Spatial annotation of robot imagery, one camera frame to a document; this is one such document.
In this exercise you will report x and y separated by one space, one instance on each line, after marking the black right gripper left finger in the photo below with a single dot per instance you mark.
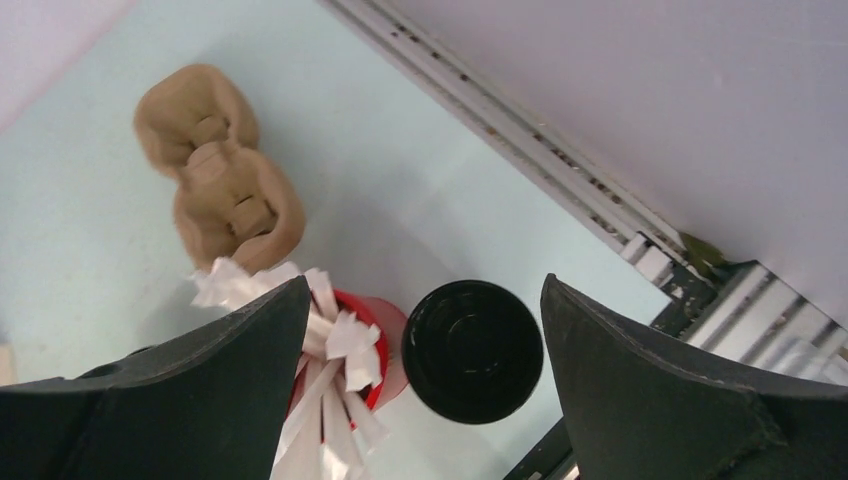
209 404

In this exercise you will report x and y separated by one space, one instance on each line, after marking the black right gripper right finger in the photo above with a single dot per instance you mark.
639 404

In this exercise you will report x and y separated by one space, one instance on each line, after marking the black coffee cup lid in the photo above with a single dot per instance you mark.
472 351

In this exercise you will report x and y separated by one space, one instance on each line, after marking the red straw holder cup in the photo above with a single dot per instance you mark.
346 369

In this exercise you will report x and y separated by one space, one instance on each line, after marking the brown pulp cup carrier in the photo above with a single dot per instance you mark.
231 201

